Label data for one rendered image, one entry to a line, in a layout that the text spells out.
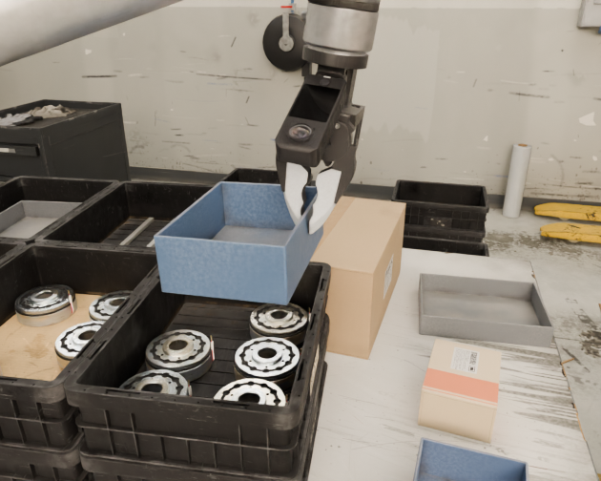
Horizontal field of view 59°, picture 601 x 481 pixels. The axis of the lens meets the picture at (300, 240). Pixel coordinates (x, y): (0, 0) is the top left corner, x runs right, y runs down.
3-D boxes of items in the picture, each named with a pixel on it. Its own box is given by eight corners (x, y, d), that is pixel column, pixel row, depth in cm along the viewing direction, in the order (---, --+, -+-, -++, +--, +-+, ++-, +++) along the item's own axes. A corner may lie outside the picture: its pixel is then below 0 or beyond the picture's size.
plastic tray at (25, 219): (40, 266, 118) (35, 245, 116) (-44, 261, 120) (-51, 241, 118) (95, 220, 143) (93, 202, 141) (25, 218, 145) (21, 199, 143)
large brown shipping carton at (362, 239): (367, 360, 109) (373, 272, 101) (233, 333, 118) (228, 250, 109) (400, 273, 143) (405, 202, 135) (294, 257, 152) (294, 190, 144)
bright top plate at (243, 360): (289, 384, 78) (289, 381, 78) (224, 372, 80) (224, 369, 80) (306, 345, 87) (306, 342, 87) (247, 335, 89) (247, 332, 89)
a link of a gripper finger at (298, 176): (313, 218, 70) (325, 150, 66) (300, 235, 65) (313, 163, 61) (290, 212, 71) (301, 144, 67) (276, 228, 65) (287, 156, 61)
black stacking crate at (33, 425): (72, 461, 71) (56, 392, 66) (-124, 435, 75) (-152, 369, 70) (179, 306, 107) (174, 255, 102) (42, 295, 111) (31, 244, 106)
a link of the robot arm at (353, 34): (372, 13, 52) (292, 0, 53) (363, 62, 54) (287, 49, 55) (383, 11, 58) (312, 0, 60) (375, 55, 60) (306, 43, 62)
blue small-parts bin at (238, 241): (287, 305, 58) (285, 246, 55) (160, 292, 61) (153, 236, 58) (323, 234, 76) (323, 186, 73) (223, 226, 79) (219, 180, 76)
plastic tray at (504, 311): (419, 334, 117) (421, 315, 115) (418, 290, 135) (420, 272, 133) (549, 348, 112) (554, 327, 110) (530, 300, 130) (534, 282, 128)
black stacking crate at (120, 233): (180, 305, 107) (175, 254, 102) (43, 294, 111) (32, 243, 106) (233, 229, 143) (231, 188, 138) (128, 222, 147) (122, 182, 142)
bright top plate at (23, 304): (51, 317, 95) (51, 314, 94) (3, 310, 97) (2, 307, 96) (85, 289, 103) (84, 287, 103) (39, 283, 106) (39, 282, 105)
